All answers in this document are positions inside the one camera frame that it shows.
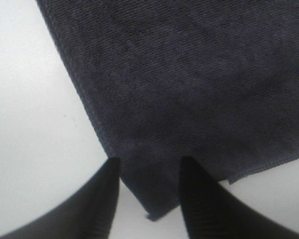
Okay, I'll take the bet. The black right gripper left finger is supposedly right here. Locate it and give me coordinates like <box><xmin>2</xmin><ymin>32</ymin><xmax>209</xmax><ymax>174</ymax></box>
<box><xmin>2</xmin><ymin>159</ymin><xmax>120</xmax><ymax>239</ymax></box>

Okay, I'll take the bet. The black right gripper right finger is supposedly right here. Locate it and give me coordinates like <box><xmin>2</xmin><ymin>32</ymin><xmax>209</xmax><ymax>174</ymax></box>
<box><xmin>178</xmin><ymin>156</ymin><xmax>299</xmax><ymax>239</ymax></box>

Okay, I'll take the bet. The dark grey towel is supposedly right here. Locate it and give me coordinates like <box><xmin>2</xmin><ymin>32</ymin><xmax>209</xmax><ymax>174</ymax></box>
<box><xmin>37</xmin><ymin>0</ymin><xmax>299</xmax><ymax>220</ymax></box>

